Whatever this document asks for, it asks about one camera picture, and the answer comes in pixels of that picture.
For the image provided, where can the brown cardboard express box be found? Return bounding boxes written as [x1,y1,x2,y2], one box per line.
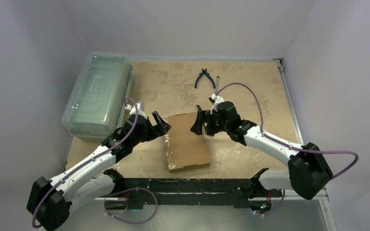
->
[164,112,211,173]

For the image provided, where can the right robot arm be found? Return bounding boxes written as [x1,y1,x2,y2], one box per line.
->
[190,101,333,200]

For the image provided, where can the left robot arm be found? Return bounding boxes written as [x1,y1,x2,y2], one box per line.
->
[26,111,171,231]

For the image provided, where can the small silver wrench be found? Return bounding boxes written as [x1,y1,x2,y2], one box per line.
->
[215,76,220,94]

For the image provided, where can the clear plastic storage bin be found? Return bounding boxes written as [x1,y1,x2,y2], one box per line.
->
[62,51,132,139]

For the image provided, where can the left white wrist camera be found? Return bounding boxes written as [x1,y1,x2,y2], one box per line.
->
[125,102,147,118]

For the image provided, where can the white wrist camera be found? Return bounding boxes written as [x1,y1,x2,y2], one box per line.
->
[209,93,224,114]
[125,102,147,118]

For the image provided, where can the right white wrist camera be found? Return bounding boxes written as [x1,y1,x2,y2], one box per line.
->
[209,93,224,114]

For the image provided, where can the blue handled pliers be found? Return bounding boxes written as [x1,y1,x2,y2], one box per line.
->
[194,67,216,89]

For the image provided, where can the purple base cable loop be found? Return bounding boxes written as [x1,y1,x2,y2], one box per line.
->
[104,187,159,225]

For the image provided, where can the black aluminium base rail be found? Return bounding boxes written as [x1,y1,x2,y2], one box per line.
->
[103,178,282,209]

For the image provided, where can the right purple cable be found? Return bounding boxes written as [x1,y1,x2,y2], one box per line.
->
[215,82,359,179]

